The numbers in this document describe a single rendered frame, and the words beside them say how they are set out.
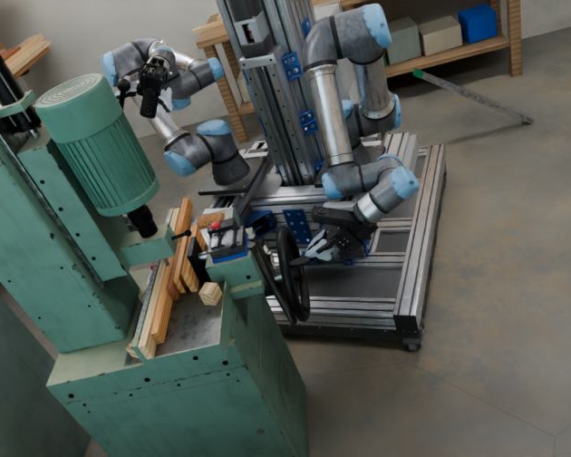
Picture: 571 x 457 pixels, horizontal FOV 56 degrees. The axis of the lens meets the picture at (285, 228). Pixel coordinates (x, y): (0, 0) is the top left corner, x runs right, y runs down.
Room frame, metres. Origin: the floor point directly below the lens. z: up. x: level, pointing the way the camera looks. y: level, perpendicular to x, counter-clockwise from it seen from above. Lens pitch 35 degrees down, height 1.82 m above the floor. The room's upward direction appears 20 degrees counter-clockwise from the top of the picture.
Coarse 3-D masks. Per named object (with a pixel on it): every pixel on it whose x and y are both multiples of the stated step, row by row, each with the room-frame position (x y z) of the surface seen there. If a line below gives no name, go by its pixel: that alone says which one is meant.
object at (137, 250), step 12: (168, 228) 1.27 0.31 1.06; (132, 240) 1.27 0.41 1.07; (144, 240) 1.25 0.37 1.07; (156, 240) 1.24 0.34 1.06; (168, 240) 1.24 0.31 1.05; (132, 252) 1.25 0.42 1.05; (144, 252) 1.25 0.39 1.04; (156, 252) 1.24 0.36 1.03; (168, 252) 1.23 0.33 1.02; (132, 264) 1.26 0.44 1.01
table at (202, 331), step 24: (240, 288) 1.16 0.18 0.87; (264, 288) 1.15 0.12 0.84; (192, 312) 1.10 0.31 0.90; (216, 312) 1.06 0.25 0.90; (168, 336) 1.04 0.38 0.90; (192, 336) 1.01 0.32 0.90; (216, 336) 0.98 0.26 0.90; (144, 360) 0.99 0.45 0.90; (168, 360) 0.98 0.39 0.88; (192, 360) 0.97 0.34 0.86; (216, 360) 0.96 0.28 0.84
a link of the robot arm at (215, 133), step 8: (216, 120) 1.95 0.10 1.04; (200, 128) 1.90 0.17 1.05; (208, 128) 1.88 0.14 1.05; (216, 128) 1.87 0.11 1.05; (224, 128) 1.88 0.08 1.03; (200, 136) 1.87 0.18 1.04; (208, 136) 1.86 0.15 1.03; (216, 136) 1.86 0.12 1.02; (224, 136) 1.87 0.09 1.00; (232, 136) 1.91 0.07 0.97; (208, 144) 1.84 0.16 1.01; (216, 144) 1.85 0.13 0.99; (224, 144) 1.86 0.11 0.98; (232, 144) 1.88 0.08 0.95; (216, 152) 1.84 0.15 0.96; (224, 152) 1.86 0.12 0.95; (232, 152) 1.87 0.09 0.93; (216, 160) 1.87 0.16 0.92
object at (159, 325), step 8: (184, 200) 1.62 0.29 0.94; (184, 208) 1.58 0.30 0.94; (192, 208) 1.62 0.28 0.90; (184, 216) 1.53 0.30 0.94; (184, 224) 1.49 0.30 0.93; (176, 232) 1.45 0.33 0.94; (168, 280) 1.22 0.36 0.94; (160, 296) 1.16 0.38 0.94; (168, 296) 1.16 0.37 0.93; (160, 304) 1.13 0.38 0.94; (168, 304) 1.14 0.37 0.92; (160, 312) 1.10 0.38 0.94; (168, 312) 1.12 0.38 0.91; (160, 320) 1.07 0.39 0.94; (168, 320) 1.10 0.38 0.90; (152, 328) 1.04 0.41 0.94; (160, 328) 1.05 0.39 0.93; (152, 336) 1.03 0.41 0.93; (160, 336) 1.03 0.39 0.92
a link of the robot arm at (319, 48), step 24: (312, 48) 1.40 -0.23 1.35; (312, 72) 1.38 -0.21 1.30; (312, 96) 1.38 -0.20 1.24; (336, 96) 1.34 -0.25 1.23; (336, 120) 1.30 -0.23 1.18; (336, 144) 1.26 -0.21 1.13; (336, 168) 1.23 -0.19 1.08; (360, 168) 1.22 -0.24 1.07; (336, 192) 1.20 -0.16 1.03; (360, 192) 1.20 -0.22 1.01
